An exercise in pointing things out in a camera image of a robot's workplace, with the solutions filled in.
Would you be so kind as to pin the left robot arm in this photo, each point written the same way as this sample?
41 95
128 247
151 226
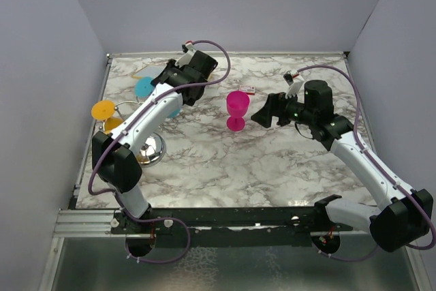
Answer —
114 155

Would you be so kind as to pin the blue plastic wine glass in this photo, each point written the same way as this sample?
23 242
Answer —
144 88

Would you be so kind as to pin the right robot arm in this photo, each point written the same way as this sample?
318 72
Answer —
401 214

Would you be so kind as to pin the chrome wine glass rack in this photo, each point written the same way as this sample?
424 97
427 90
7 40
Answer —
154 147

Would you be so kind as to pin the aluminium rail frame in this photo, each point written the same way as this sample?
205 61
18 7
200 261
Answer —
249 170

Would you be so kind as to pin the yellow wine glass front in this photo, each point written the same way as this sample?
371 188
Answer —
142 159

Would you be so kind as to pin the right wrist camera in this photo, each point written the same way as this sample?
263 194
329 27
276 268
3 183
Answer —
294 81

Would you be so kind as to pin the pink plastic wine glass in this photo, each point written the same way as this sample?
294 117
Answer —
237 103

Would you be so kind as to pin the yellow wine glass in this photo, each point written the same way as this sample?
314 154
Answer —
104 111
142 159

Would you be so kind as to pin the red card box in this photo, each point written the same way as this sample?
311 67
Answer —
249 90

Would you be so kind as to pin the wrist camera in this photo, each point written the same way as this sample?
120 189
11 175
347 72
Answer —
294 81
188 52

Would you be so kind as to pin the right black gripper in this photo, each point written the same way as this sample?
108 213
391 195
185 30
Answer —
275 105

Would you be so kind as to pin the yellow framed whiteboard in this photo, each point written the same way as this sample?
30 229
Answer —
148 72

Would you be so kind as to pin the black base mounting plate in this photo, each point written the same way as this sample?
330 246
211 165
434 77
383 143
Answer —
228 227

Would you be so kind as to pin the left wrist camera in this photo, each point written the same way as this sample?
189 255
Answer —
188 52

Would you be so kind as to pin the yellow wine glass rear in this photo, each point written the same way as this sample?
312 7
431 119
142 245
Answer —
104 111

